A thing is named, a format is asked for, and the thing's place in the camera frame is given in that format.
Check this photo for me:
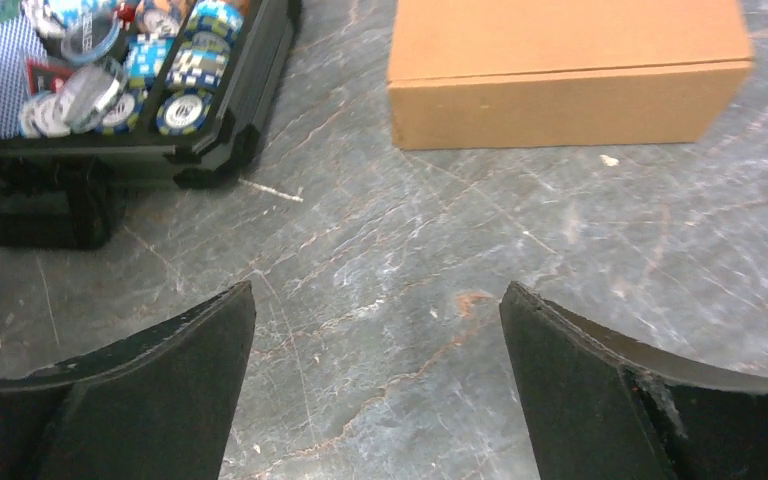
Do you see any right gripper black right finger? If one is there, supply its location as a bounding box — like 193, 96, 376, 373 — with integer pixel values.
500, 282, 768, 479

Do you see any folded brown cardboard box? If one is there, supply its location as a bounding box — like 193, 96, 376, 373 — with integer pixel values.
387, 1, 754, 150

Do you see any blue playing card deck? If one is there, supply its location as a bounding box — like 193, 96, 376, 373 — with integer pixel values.
0, 16, 47, 140

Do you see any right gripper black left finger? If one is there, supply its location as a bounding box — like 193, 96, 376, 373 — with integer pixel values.
0, 281, 256, 479

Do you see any black poker chip case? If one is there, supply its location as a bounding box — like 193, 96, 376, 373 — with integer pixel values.
0, 1, 303, 250

